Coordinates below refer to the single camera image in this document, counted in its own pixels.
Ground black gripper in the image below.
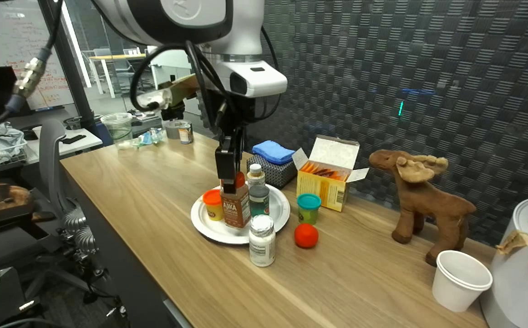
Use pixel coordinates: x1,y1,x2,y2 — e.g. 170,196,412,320
215,96,255,193

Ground orange-lid play-doh tub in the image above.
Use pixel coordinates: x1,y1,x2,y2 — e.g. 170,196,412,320
202,189,224,220

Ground red-lid spice jar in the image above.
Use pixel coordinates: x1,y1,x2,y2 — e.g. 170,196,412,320
222,171,250,227

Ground small cream pill bottle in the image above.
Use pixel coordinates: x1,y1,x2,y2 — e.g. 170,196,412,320
248,164,270,204

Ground white supplement bottle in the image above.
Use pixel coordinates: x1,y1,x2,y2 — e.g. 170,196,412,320
248,215,275,266

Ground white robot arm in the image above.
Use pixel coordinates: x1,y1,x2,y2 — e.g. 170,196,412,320
93,0,288,191

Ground white paper plate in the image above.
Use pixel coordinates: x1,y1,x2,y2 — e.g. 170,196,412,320
190,182,293,247

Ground blue folded cloth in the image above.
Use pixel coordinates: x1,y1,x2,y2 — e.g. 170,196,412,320
252,140,293,165

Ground tin can orange label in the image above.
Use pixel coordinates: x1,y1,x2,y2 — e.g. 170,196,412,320
177,120,193,144

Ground teal-lid play-doh tub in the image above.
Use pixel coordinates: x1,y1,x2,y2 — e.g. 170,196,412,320
297,193,323,224

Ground red toy strawberry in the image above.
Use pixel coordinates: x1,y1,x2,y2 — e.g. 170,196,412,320
293,222,319,249

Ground yellow open cardboard box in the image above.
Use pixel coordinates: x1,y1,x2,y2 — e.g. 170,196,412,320
293,134,368,211

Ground brown plush moose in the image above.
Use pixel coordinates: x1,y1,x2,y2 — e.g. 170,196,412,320
370,149,477,266

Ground white paper cup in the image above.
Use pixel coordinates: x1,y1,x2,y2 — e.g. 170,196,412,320
432,249,494,311

